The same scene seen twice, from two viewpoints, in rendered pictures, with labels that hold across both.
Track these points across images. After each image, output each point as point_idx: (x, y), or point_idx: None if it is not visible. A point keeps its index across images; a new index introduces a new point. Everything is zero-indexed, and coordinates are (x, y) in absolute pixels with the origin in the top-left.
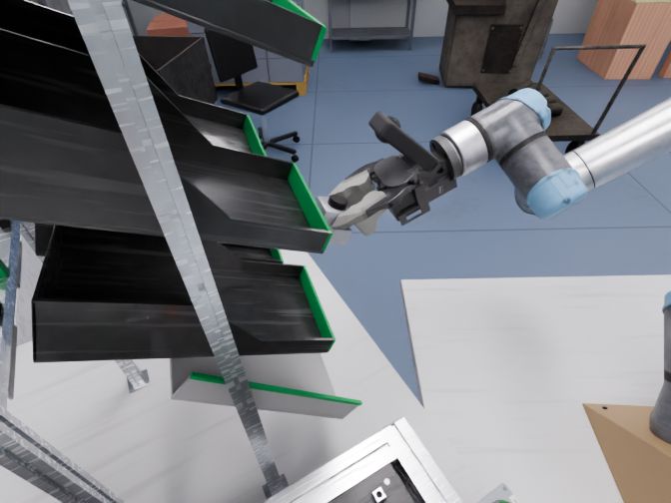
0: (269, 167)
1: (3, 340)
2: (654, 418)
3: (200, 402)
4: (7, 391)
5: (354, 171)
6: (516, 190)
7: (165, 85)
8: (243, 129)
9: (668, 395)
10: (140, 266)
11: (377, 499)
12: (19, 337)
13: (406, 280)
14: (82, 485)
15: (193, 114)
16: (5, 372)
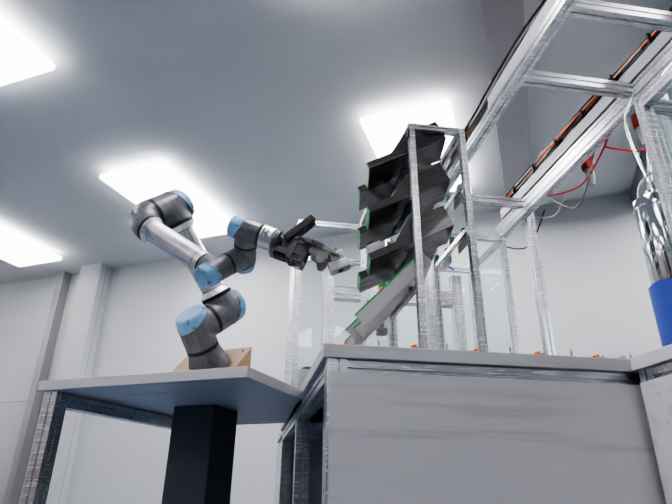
0: (366, 228)
1: (441, 257)
2: (222, 364)
3: None
4: (437, 265)
5: (317, 241)
6: (249, 261)
7: (396, 192)
8: (370, 212)
9: (218, 352)
10: None
11: None
12: (671, 384)
13: (243, 366)
14: (434, 300)
15: (389, 203)
16: (438, 262)
